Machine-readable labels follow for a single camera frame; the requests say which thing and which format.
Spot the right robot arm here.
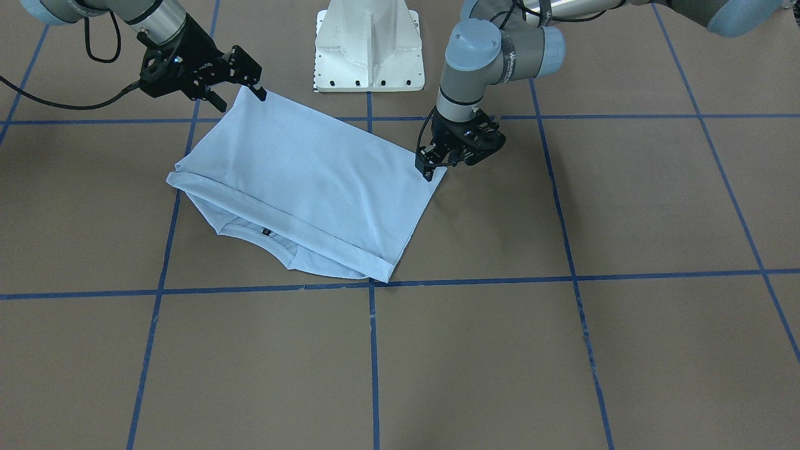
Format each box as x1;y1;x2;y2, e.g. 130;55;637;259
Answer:
20;1;268;113

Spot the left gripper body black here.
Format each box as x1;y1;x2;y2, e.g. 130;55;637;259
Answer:
431;111;464;164

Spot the light blue t-shirt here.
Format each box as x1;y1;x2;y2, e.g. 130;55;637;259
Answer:
166;87;446;283

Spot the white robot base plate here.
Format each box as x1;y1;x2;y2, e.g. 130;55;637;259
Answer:
312;1;426;93

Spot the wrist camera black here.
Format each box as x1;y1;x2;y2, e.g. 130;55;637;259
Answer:
139;42;228;113
449;109;508;166

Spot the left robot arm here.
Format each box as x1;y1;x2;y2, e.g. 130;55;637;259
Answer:
414;1;798;183

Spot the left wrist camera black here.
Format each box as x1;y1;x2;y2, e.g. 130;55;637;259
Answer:
449;109;508;166

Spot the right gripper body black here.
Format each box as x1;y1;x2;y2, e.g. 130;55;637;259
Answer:
178;14;229;88

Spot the camera cable black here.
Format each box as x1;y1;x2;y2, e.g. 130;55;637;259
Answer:
1;1;152;119
416;106;438;154

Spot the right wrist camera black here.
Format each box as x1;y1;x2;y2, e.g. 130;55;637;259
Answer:
139;42;228;113

